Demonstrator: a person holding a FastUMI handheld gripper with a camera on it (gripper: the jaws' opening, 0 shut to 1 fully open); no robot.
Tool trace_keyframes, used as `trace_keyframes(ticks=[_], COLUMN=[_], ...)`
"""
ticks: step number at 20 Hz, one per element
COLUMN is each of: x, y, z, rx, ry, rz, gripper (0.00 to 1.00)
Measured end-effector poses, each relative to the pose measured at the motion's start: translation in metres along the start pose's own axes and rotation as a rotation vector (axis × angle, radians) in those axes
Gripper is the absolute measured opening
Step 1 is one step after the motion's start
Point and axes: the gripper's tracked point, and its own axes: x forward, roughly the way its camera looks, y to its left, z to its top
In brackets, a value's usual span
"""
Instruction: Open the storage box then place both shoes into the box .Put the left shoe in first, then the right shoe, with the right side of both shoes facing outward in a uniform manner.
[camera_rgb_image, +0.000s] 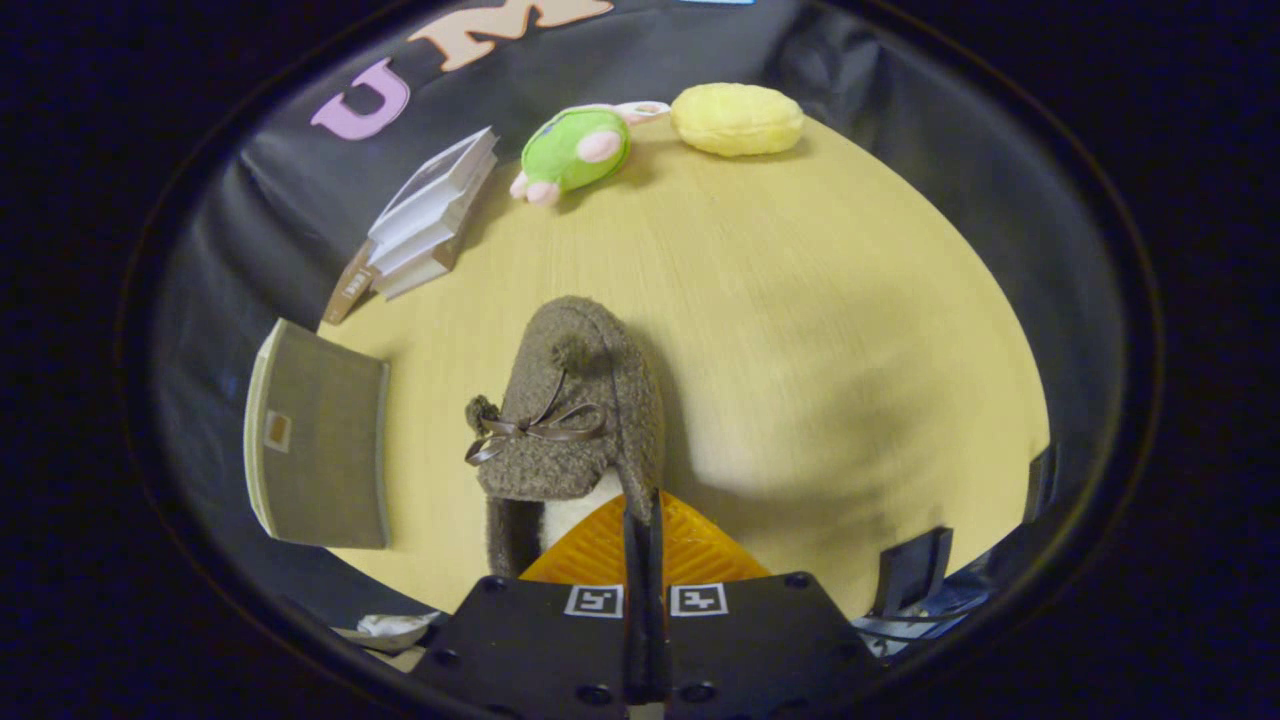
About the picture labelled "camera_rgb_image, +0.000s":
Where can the green plush toy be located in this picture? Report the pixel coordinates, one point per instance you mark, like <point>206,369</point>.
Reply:
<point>570,150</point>

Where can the yellow plush toy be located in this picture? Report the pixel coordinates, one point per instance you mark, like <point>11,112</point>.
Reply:
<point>735,120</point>

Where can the white crumpled bag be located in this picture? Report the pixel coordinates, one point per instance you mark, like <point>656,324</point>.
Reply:
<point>395,628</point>

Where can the white book portrait cover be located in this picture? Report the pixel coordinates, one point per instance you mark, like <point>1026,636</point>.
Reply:
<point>430,190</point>

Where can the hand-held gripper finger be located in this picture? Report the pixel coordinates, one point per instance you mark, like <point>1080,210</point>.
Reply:
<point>656,640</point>
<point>633,640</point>

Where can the black bracket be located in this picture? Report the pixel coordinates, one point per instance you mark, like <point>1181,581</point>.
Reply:
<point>912,570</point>
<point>1040,482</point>

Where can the white book brown cover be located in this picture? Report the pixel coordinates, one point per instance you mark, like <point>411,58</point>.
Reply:
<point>415,277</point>

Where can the brown fabric storage box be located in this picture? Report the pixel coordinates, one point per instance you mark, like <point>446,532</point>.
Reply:
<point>325,450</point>

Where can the brown fuzzy shoe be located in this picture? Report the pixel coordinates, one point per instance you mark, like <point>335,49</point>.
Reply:
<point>610,400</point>

